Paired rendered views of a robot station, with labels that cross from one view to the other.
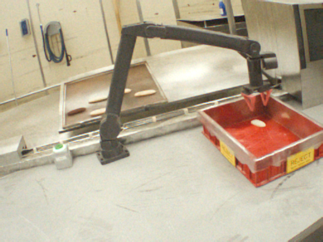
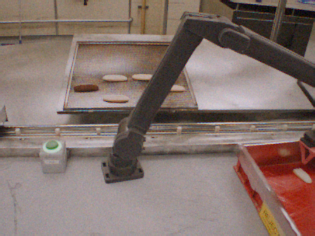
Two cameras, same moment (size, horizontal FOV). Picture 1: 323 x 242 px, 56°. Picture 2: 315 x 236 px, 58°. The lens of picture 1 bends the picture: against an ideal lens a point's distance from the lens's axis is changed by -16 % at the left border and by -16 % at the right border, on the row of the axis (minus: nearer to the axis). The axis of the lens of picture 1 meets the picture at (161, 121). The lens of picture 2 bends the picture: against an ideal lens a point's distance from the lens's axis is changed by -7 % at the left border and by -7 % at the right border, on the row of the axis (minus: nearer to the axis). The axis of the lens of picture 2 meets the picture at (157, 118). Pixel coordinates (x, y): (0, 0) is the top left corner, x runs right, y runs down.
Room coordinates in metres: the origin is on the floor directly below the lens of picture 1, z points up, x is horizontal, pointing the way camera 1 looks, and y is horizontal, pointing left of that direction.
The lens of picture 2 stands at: (0.55, 0.14, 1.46)
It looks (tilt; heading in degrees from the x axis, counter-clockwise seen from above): 32 degrees down; 358
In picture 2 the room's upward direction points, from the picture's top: 4 degrees clockwise
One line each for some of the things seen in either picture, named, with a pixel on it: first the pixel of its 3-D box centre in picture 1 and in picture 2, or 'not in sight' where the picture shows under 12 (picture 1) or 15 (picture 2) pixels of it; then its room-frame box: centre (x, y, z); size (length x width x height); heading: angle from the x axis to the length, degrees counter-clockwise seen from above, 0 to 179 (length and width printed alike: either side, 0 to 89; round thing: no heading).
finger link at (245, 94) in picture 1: (253, 98); (311, 150); (1.23, -0.36, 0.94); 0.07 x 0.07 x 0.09; 22
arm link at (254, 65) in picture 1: (255, 64); not in sight; (1.24, -0.39, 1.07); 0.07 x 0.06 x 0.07; 90
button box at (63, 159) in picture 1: (63, 159); (55, 160); (1.24, 0.42, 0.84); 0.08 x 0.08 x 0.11; 7
